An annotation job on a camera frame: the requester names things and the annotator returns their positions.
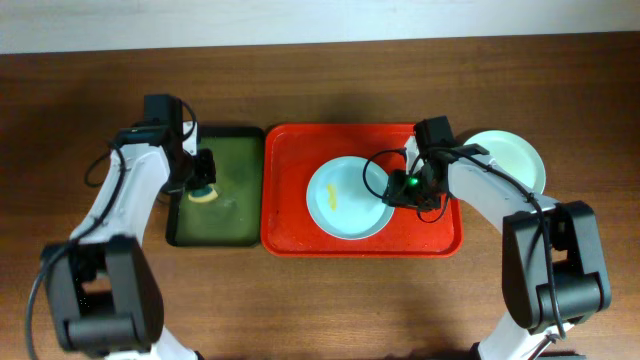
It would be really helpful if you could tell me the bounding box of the green yellow sponge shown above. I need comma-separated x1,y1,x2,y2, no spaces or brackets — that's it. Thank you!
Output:
188,184,219,203

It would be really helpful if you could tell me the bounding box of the light blue plate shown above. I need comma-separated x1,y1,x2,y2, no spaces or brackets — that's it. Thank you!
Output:
306,156,394,241

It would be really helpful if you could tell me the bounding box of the light green plate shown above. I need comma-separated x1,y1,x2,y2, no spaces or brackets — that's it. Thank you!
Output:
465,130,539,189

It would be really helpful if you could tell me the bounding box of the white plate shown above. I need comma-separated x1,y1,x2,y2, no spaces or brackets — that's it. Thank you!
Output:
530,150,547,193

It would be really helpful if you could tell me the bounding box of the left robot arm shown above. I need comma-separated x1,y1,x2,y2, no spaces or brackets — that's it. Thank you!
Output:
32,124,215,359

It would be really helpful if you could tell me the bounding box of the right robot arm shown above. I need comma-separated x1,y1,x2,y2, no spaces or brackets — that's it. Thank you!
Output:
380,145,612,359

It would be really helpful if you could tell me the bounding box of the dark green tray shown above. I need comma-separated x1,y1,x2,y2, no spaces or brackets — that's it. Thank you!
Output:
166,127,265,247

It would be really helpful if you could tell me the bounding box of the red tray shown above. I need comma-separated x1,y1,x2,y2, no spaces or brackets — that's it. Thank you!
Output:
261,123,463,258

